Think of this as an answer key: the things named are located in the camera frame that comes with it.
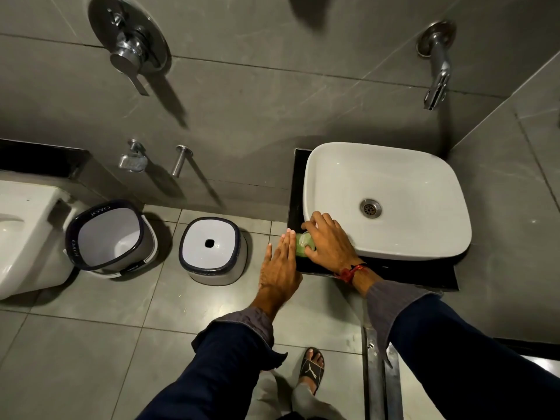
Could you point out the person's left hand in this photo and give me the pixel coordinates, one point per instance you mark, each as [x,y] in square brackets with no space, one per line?
[278,275]

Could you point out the person's right hand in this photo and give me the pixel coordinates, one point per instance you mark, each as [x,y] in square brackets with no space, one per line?
[334,249]

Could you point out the person's right middle finger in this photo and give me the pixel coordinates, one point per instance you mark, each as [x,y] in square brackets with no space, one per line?
[323,218]

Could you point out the person's right thumb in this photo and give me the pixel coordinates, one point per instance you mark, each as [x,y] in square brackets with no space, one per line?
[311,252]

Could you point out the person's left middle finger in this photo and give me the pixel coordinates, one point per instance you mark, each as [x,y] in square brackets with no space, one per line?
[288,244]

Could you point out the person's left little finger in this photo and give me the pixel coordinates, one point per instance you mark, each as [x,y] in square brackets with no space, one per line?
[268,258]

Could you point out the green soap bar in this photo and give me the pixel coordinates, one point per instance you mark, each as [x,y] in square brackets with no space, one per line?
[302,247]

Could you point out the person's right forearm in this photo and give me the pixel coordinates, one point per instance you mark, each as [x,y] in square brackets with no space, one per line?
[459,354]

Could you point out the person's left forearm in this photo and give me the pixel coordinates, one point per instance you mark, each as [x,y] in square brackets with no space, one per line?
[227,367]

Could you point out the red wrist thread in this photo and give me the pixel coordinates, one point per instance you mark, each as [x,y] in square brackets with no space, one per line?
[350,272]

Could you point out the chrome basin drain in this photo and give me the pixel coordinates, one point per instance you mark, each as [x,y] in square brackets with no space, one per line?
[370,208]

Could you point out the white stool with dark rim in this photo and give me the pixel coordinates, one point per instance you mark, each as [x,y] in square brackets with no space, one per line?
[212,251]

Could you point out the white ceramic wash basin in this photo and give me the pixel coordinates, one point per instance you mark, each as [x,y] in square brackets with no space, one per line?
[407,188]

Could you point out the black stone counter slab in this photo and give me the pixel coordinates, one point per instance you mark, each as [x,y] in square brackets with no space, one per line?
[407,273]

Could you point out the black sandal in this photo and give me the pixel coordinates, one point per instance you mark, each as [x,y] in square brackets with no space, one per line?
[311,371]

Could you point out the steel door threshold strip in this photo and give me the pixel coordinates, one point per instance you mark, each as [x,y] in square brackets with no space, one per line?
[380,380]

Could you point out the person's grey trouser leg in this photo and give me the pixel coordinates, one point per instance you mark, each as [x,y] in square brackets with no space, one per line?
[306,404]

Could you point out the white bucket with dark rim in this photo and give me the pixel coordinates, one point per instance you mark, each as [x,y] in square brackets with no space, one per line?
[109,240]

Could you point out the chrome angle valve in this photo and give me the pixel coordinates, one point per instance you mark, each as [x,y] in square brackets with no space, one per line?
[132,159]

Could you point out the black stone ledge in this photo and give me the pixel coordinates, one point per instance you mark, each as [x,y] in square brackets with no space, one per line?
[39,159]

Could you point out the chrome shower mixer valve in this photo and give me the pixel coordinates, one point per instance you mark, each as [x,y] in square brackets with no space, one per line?
[129,39]

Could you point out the chrome wall peg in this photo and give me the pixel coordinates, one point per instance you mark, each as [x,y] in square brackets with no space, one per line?
[179,161]

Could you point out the chrome wall spout tap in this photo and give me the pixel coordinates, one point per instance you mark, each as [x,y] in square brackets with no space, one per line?
[439,61]

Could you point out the white wall-hung toilet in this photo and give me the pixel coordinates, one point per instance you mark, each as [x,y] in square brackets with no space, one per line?
[26,240]

